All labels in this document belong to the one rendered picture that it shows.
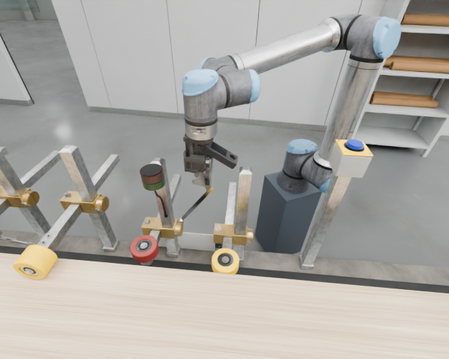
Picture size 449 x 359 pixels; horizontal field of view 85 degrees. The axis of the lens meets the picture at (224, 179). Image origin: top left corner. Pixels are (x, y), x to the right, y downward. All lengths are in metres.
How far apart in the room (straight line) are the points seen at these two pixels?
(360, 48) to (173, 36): 2.55
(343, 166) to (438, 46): 3.03
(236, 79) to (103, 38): 3.12
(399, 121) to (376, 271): 2.89
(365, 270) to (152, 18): 3.14
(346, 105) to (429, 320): 0.74
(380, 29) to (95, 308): 1.17
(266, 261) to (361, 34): 0.88
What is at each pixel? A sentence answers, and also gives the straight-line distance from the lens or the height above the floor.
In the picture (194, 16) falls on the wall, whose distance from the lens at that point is 3.24.
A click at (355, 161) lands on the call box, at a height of 1.20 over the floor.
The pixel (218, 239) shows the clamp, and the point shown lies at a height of 0.84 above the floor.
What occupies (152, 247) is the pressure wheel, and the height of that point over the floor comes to 0.91.
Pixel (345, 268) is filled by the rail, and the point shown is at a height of 0.70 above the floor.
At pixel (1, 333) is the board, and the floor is 0.90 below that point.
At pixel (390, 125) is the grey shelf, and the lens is 3.81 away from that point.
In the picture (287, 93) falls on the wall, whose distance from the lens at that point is 3.33.
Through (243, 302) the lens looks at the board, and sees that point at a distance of 0.69.
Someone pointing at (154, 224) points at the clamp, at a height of 0.87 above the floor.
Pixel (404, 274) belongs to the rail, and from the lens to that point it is 1.18.
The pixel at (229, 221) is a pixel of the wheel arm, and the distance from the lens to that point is 0.90.
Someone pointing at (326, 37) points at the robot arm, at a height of 1.38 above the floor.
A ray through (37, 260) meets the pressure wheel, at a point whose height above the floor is 0.97.
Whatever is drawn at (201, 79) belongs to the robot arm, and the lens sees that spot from 0.62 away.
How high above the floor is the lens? 1.53
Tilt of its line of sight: 39 degrees down
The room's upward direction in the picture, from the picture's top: 2 degrees clockwise
